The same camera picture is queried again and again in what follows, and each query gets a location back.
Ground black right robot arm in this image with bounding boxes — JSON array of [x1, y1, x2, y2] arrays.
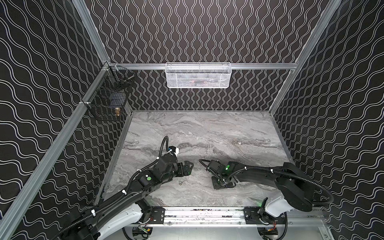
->
[[199, 159, 335, 217]]

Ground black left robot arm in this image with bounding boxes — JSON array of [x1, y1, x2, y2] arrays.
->
[[51, 136, 194, 240]]

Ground brass padlock in basket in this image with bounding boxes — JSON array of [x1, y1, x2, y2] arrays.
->
[[115, 108, 121, 117]]

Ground aluminium back crossbar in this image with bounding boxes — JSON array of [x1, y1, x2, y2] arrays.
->
[[111, 63, 298, 71]]

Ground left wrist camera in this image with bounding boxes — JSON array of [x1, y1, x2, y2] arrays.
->
[[167, 146, 180, 156]]

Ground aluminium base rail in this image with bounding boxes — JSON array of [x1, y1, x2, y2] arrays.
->
[[144, 207, 325, 227]]

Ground white mesh wall basket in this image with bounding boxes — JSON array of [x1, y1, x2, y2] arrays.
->
[[165, 68, 232, 89]]

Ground black wire wall basket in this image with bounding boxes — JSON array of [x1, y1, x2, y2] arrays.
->
[[86, 67, 136, 122]]

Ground aluminium left side rail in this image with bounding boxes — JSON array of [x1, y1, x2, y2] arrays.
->
[[1, 62, 110, 240]]

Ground aluminium frame post back left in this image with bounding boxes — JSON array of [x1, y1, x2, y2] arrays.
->
[[73, 0, 111, 63]]

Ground aluminium frame post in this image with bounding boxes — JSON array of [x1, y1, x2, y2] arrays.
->
[[269, 0, 342, 116], [73, 0, 111, 63]]

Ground aluminium frame post back right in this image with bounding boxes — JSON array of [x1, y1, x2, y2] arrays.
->
[[269, 0, 342, 116]]

